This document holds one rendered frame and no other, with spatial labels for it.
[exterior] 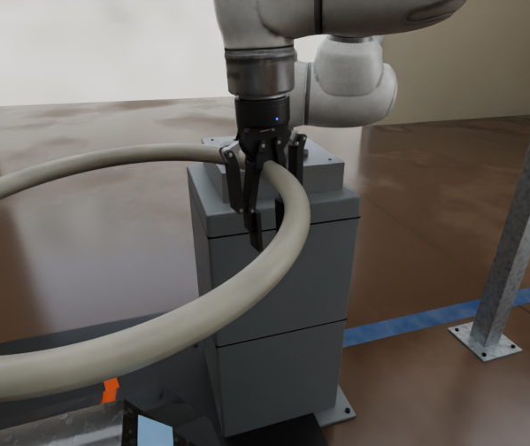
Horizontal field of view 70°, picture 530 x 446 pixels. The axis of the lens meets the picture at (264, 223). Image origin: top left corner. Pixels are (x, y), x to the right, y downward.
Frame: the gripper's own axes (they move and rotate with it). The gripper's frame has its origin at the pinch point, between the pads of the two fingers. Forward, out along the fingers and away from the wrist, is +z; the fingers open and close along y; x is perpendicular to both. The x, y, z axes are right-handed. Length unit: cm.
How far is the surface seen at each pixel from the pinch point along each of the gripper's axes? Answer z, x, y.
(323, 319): 49, -20, -27
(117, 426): -0.1, 22.5, 27.8
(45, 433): -0.4, 20.2, 33.0
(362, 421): 92, -9, -37
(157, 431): 2.6, 22.8, 25.0
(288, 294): 36.8, -22.2, -16.9
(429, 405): 93, -2, -62
